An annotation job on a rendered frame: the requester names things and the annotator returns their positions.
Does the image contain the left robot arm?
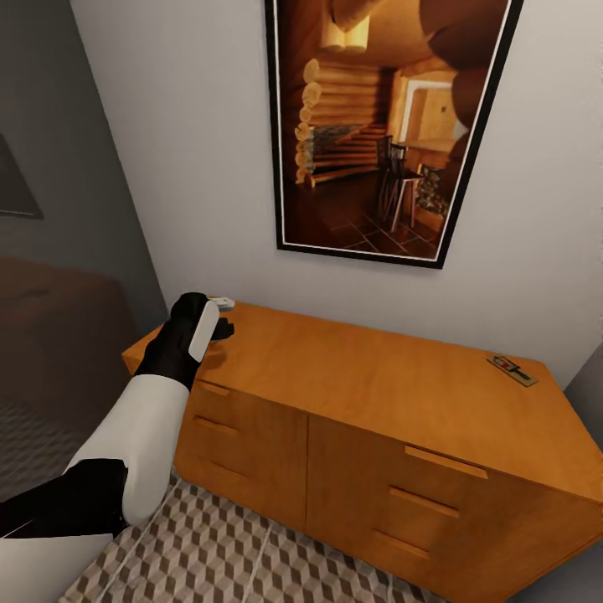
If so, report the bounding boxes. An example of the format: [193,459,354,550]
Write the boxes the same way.
[0,291,235,603]

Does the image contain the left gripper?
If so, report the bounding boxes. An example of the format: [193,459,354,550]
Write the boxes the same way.
[210,317,235,342]

